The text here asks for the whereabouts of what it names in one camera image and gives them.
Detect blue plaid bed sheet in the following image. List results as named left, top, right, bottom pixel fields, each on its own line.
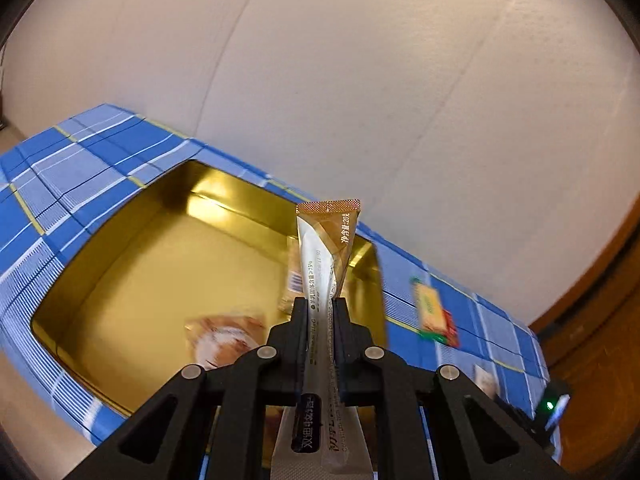
left=0, top=104, right=549, bottom=480

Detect gold tin box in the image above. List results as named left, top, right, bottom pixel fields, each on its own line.
left=30, top=160, right=388, bottom=418

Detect yellow cracker packet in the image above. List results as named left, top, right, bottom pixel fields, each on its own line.
left=410, top=276, right=461, bottom=348

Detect brown wooden furniture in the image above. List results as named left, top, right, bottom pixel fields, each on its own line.
left=525, top=195, right=640, bottom=480

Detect white seed packet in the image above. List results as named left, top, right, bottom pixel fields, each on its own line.
left=472, top=365, right=499, bottom=399

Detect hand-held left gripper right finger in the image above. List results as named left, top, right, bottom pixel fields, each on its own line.
left=333, top=298, right=566, bottom=480

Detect rose print candy packet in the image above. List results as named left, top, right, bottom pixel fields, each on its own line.
left=277, top=234, right=306, bottom=313

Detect white gold stick packet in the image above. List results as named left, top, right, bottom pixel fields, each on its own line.
left=270, top=199, right=373, bottom=480

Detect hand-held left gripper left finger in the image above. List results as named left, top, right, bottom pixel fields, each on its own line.
left=65, top=298, right=308, bottom=480

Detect brown pastry packet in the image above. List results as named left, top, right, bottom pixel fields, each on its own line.
left=184, top=312, right=268, bottom=371

